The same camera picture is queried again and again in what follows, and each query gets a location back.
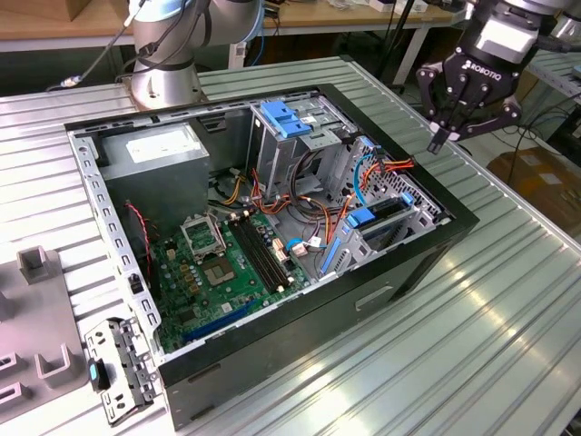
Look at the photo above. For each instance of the blue expansion slot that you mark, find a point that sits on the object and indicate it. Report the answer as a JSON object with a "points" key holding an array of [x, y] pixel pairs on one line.
{"points": [[218, 323]]}

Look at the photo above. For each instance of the grey power supply unit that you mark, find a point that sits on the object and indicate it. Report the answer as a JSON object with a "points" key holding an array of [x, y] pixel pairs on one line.
{"points": [[154, 191]]}

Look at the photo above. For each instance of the metal slat side table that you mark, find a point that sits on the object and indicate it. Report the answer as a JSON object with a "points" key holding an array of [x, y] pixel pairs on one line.
{"points": [[563, 77]]}

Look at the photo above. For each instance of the small brown cardboard box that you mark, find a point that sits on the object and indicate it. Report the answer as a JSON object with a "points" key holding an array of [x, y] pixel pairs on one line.
{"points": [[91, 9]]}

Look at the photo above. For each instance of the small white box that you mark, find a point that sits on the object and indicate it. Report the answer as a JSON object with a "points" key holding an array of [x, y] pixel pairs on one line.
{"points": [[381, 5]]}

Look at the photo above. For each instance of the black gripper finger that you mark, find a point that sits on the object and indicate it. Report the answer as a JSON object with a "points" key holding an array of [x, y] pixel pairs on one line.
{"points": [[495, 119], [431, 91]]}

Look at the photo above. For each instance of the black open PC case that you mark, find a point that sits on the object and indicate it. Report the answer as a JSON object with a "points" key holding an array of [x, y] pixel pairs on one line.
{"points": [[318, 327]]}

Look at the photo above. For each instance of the green motherboard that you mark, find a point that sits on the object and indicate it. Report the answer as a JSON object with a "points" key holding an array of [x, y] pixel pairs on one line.
{"points": [[181, 300]]}

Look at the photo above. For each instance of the blue plastic drive latch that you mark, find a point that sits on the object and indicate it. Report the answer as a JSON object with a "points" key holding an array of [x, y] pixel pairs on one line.
{"points": [[283, 122]]}

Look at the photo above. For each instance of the grey metal disk bay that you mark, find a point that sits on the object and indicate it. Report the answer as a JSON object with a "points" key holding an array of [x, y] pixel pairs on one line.
{"points": [[358, 254]]}

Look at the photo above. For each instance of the black case fan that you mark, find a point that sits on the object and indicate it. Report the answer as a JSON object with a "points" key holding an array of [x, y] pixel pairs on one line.
{"points": [[136, 240]]}

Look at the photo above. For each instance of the hard disk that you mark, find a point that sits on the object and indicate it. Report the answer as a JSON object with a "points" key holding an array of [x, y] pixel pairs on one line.
{"points": [[361, 217]]}

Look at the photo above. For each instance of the grey metal drive cage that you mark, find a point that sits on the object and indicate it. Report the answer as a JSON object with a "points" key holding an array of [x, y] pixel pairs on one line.
{"points": [[277, 159]]}

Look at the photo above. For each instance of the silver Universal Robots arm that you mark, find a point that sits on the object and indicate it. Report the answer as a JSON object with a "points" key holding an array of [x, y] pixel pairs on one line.
{"points": [[159, 68]]}

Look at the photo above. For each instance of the black RAM slot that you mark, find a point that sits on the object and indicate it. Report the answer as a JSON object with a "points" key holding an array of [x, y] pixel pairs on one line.
{"points": [[258, 254], [272, 254], [265, 254], [252, 254]]}

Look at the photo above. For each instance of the black stand pole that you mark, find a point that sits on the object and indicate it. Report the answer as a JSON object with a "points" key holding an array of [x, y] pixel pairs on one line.
{"points": [[398, 27]]}

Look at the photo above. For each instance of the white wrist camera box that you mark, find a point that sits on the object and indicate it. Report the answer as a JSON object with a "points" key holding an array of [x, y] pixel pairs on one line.
{"points": [[506, 38]]}

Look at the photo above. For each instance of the grey parts rack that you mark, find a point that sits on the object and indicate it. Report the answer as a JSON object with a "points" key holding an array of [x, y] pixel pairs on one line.
{"points": [[41, 318]]}

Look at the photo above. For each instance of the metal slot retention bracket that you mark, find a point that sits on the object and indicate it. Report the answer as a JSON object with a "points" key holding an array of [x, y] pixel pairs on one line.
{"points": [[136, 363]]}

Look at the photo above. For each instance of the CPU socket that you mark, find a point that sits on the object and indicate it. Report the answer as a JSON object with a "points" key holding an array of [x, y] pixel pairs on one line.
{"points": [[219, 273]]}

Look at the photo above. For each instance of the large flat cardboard box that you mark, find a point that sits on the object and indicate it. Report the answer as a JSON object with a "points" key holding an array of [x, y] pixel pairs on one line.
{"points": [[535, 177]]}

